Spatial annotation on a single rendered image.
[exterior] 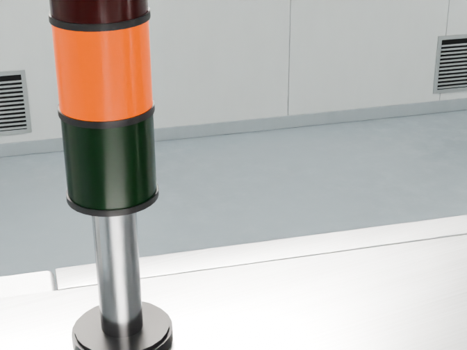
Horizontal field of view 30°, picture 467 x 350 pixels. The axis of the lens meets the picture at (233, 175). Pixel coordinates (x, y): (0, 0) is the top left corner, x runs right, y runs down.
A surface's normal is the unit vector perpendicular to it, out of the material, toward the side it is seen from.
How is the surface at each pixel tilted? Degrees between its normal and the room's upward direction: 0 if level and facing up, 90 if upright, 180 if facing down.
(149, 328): 0
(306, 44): 90
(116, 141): 90
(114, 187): 90
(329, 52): 90
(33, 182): 0
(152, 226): 0
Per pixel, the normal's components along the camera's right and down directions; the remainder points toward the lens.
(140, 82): 0.82, 0.24
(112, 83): 0.32, 0.40
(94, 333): 0.00, -0.91
